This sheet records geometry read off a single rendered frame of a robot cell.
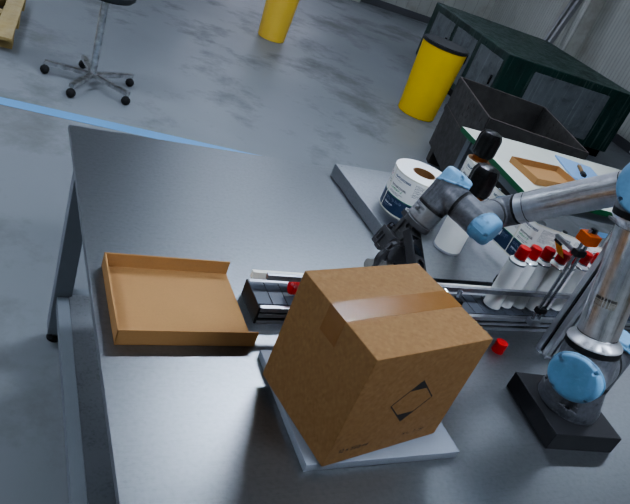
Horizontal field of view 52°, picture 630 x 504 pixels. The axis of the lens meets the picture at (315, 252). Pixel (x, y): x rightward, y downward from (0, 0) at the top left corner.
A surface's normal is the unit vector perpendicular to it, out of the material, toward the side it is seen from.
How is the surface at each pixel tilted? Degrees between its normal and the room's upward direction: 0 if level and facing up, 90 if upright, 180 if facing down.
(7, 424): 0
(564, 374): 97
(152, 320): 0
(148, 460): 0
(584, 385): 97
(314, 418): 90
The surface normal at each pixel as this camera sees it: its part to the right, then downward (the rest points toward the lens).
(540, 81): 0.21, 0.57
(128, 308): 0.33, -0.80
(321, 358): -0.80, 0.04
